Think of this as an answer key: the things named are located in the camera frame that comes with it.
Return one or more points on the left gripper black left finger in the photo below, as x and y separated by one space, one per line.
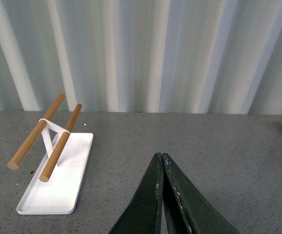
143 213

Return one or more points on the white rack with wooden bars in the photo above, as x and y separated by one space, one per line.
55 186

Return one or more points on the white pleated curtain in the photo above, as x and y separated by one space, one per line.
156 56

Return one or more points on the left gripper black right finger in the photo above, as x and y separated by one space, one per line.
186 209

